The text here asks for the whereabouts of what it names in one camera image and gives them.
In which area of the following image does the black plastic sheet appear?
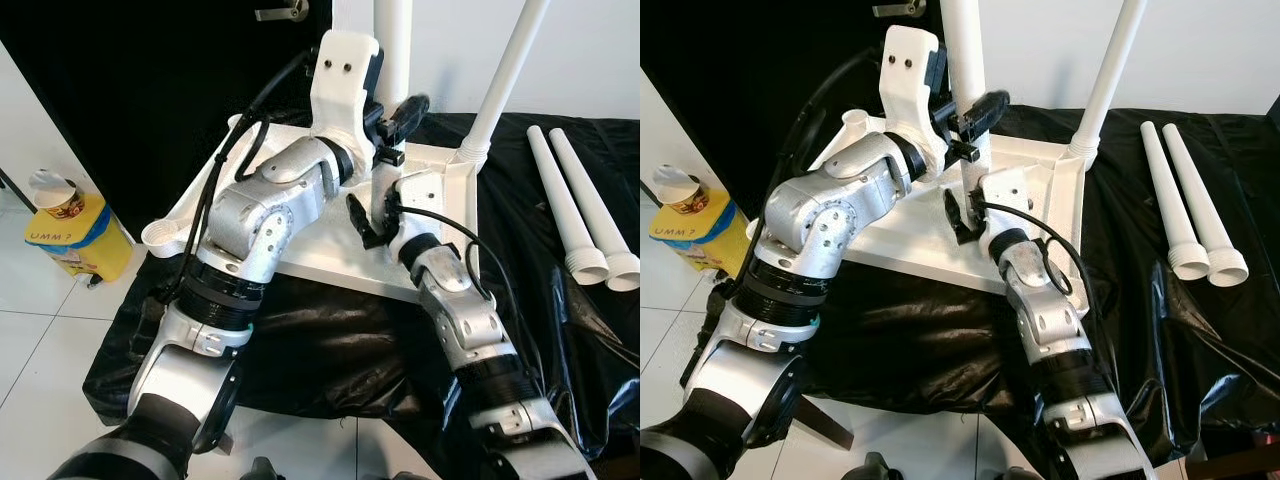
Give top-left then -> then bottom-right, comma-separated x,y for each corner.
680,105 -> 1280,471
82,110 -> 641,480

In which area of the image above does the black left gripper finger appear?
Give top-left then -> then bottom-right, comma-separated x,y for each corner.
386,95 -> 431,136
954,92 -> 1010,134

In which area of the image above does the yellow box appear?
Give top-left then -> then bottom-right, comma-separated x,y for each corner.
650,190 -> 766,281
25,192 -> 134,286

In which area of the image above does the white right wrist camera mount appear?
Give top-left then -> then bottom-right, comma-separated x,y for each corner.
982,165 -> 1041,241
385,170 -> 446,246

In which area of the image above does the black door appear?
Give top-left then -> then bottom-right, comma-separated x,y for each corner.
0,0 -> 336,241
640,0 -> 946,216

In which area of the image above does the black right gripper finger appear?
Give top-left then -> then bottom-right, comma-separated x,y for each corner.
347,194 -> 385,250
945,188 -> 979,246

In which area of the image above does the white plastic table top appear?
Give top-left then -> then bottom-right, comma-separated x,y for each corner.
140,108 -> 483,304
760,108 -> 1086,296

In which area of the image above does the instant noodle cup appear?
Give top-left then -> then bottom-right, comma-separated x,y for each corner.
30,168 -> 86,221
652,165 -> 706,216

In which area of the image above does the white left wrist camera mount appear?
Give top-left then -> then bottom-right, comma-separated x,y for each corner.
880,25 -> 946,141
310,30 -> 384,141

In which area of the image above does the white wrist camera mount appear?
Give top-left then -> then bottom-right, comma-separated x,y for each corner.
385,170 -> 446,246
880,25 -> 946,141
310,30 -> 384,141
982,165 -> 1041,241

